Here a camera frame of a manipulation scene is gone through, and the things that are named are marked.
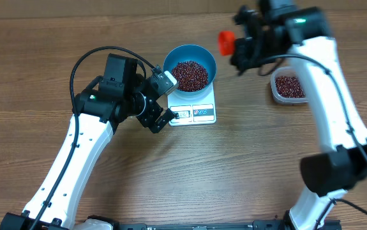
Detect orange scoop with blue handle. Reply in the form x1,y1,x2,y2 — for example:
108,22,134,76
218,31,236,56

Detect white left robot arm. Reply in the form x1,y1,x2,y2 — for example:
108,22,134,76
0,54,178,229

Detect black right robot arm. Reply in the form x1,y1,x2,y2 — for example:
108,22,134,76
219,1,367,229

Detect white digital kitchen scale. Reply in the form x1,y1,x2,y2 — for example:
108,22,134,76
167,84,217,127

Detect red beans in bowl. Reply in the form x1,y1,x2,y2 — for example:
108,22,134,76
172,61,209,92

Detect teal plastic bowl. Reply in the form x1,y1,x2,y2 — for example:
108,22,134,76
163,44,217,87

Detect red adzuki beans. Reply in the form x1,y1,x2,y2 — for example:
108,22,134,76
275,76,305,98

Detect clear plastic food container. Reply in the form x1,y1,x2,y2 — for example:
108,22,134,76
270,66,308,105

